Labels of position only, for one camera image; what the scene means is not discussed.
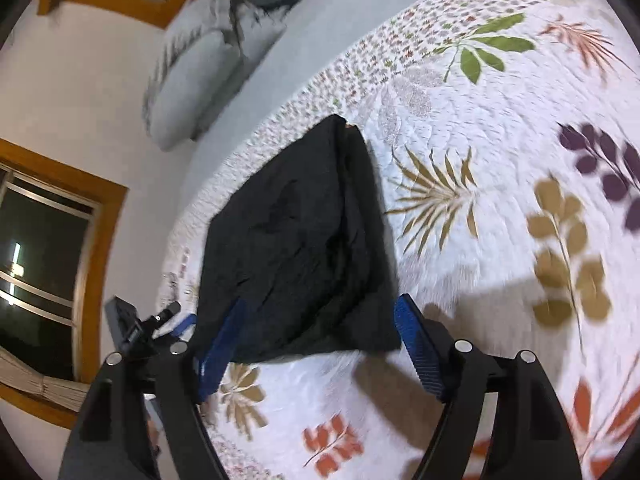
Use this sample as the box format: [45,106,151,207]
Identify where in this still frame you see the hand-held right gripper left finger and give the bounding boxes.
[57,296,248,480]

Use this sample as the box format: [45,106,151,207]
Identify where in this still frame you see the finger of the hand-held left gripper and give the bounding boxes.
[152,301,198,338]

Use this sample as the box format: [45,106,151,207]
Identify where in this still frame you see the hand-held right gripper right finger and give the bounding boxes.
[393,293,583,480]

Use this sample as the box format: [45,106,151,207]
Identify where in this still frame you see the black pants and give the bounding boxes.
[190,114,403,365]

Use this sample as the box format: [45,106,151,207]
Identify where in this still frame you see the beige window blind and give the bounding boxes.
[0,347,88,413]

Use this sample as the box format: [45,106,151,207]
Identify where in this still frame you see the grey pillow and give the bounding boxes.
[142,30,246,152]
[160,0,291,81]

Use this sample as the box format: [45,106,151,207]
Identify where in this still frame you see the leaf print quilt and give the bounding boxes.
[155,0,640,480]

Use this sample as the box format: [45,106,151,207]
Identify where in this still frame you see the grey bed sheet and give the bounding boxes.
[181,0,506,196]

